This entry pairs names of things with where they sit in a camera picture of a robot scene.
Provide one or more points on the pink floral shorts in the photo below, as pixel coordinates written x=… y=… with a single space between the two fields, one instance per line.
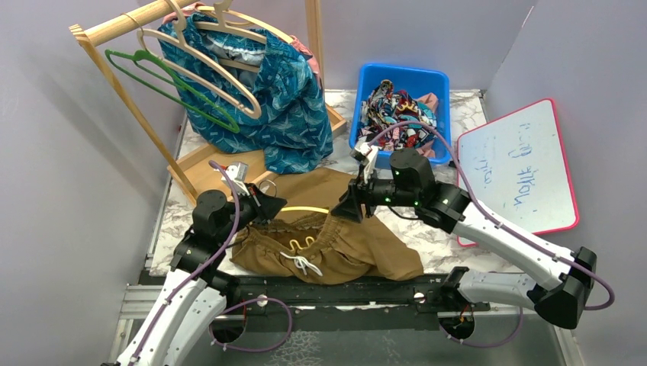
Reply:
x=309 y=57

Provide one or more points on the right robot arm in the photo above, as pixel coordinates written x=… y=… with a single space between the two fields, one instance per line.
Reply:
x=554 y=281

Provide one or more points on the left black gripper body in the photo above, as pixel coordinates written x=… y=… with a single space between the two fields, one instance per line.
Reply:
x=246 y=211

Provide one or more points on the teal patterned shorts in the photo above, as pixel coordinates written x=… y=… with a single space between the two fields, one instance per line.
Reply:
x=293 y=130

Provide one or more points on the mustard brown shorts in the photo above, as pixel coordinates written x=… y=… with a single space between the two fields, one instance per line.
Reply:
x=342 y=252

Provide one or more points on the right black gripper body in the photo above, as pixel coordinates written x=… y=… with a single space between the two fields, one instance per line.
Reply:
x=378 y=192

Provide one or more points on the wooden clothes rack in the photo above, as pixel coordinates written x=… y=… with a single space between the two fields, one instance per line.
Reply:
x=191 y=172

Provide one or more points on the blue plastic bin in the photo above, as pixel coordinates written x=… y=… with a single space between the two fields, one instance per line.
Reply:
x=416 y=82

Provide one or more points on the beige wooden hanger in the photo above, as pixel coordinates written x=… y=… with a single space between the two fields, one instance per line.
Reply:
x=237 y=23
x=179 y=42

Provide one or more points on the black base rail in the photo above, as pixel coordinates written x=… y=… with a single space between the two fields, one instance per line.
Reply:
x=275 y=304

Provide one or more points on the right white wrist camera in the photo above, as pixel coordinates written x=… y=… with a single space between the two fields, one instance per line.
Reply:
x=366 y=155

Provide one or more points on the pink framed whiteboard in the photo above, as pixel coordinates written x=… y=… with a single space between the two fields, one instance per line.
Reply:
x=517 y=166

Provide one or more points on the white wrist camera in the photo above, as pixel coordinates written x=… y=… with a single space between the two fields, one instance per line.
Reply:
x=235 y=177
x=366 y=155

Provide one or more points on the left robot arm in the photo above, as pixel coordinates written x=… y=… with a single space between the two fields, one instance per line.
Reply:
x=195 y=291

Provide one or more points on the yellow hanger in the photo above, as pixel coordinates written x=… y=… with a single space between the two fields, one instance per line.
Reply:
x=298 y=225

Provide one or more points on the comic print shorts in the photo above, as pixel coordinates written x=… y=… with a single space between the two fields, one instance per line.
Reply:
x=384 y=107

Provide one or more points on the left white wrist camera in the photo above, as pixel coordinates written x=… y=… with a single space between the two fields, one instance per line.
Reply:
x=235 y=177

